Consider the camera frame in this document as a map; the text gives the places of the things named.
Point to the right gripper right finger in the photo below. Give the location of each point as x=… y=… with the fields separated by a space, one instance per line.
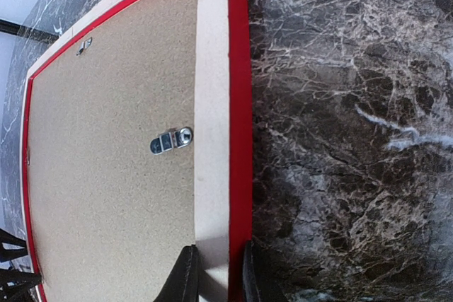
x=257 y=285

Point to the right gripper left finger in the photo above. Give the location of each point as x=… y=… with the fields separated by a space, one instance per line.
x=182 y=284

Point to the red wooden picture frame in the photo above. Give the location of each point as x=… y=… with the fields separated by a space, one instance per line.
x=221 y=138

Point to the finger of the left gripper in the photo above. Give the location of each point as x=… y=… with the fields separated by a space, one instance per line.
x=15 y=284

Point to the left black corner post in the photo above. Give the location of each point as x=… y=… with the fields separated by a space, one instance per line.
x=26 y=32

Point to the brown backing board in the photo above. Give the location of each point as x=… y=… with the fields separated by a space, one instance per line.
x=109 y=217

